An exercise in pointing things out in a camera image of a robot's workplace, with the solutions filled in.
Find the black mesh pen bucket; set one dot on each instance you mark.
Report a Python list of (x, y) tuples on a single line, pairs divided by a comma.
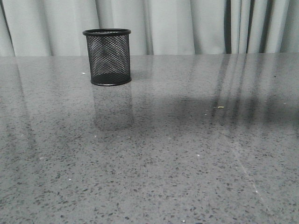
[(109, 56)]

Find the grey pleated curtain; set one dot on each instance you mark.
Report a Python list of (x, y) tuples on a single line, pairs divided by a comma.
[(158, 27)]

